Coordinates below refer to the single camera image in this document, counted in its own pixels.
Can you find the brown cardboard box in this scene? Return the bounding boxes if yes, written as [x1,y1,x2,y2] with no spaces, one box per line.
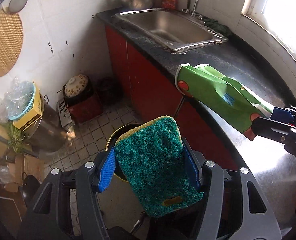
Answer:
[13,154,45,188]

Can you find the dark green cloth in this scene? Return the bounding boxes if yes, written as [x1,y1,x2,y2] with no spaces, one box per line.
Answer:
[203,16,235,38]

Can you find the crumpled clear plastic bag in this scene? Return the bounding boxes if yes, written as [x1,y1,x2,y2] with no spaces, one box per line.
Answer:
[0,165,13,183]

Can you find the turquoise plastic basket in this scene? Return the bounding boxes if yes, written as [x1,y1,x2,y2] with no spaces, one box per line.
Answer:
[8,82,36,121]

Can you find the round metal strainer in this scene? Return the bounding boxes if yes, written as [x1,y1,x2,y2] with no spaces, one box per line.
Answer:
[8,0,29,15]

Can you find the black trash bin gold rim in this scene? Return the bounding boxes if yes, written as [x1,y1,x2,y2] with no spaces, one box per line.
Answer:
[105,123,148,215]

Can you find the yellow cardboard box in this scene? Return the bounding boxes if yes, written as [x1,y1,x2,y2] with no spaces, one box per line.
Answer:
[13,81,42,132]

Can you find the stainless steel sink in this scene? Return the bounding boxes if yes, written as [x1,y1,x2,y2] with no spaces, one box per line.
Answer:
[114,8,229,54]

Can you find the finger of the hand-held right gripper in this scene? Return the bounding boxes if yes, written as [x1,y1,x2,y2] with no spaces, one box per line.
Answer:
[270,105,296,124]
[251,116,296,145]

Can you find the chrome faucet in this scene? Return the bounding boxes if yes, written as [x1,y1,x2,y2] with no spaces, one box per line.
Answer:
[178,0,205,20]

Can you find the red crate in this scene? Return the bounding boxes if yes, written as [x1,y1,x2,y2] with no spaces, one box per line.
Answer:
[67,92,104,124]

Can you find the green scouring sponge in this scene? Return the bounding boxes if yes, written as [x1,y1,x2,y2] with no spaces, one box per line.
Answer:
[115,116,204,218]

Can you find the window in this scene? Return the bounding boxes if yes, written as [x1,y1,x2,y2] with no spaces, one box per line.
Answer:
[240,0,296,73]

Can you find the round bamboo mat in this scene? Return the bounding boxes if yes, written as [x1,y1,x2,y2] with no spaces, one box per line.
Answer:
[0,11,24,78]

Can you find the large steel stockpot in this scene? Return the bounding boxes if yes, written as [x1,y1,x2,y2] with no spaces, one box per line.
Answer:
[25,95,68,153]

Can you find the green leafy vegetables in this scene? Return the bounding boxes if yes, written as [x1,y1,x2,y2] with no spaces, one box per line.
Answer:
[6,122,29,154]

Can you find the grey perforated metal box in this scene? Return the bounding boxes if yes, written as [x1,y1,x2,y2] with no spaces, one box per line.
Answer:
[56,99,73,133]

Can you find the green printed snack bag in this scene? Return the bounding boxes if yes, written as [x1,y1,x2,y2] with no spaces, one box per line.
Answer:
[175,63,274,141]

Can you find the black rounded item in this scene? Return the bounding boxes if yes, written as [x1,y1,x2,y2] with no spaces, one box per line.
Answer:
[20,174,42,200]

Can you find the chrome chair frame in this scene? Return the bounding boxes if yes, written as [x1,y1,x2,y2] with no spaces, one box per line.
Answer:
[131,216,149,236]

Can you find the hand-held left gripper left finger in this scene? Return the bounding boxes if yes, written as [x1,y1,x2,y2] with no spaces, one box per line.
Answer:
[18,147,118,240]

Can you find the red cabinet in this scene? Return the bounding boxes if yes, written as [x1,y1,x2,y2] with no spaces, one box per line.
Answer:
[105,25,238,173]

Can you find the black pot with floral lid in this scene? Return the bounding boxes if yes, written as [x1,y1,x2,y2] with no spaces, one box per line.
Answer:
[62,74,95,107]

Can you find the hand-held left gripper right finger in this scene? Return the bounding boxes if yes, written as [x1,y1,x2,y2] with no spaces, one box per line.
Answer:
[182,137,282,240]

